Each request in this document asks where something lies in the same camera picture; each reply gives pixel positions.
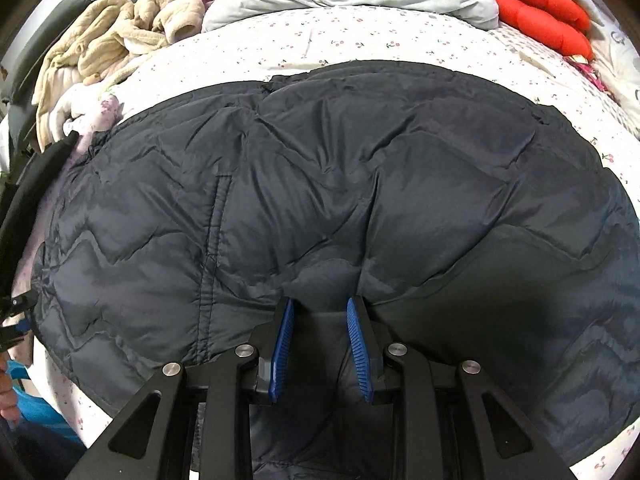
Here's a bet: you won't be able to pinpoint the white crumpled garment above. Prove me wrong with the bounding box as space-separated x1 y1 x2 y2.
37 82 126 146

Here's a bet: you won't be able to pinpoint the black padded chair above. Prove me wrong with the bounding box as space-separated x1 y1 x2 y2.
0 0 166 156

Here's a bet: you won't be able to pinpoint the black quilted jacket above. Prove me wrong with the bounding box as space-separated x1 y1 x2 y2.
30 59 640 480

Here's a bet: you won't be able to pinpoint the blue cloth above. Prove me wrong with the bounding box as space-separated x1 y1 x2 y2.
9 360 83 443

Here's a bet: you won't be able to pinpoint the person's left hand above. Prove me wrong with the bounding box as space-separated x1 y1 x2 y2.
0 354 22 425

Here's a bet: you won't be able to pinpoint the black cloth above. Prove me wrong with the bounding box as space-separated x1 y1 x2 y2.
0 132 81 291

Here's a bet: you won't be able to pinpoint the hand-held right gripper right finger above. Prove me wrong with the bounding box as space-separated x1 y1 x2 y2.
346 297 576 480

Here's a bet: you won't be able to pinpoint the small pink patterned pouch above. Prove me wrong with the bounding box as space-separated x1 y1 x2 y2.
565 52 608 93

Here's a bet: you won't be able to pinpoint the beige fleece robe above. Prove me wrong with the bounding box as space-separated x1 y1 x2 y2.
32 0 206 151

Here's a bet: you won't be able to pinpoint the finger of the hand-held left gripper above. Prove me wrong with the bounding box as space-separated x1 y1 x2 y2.
0 291 39 357

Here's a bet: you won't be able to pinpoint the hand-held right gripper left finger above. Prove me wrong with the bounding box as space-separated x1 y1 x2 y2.
65 296 296 480

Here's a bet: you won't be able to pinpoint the person's dark trousers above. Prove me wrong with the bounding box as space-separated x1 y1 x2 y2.
0 422 88 480

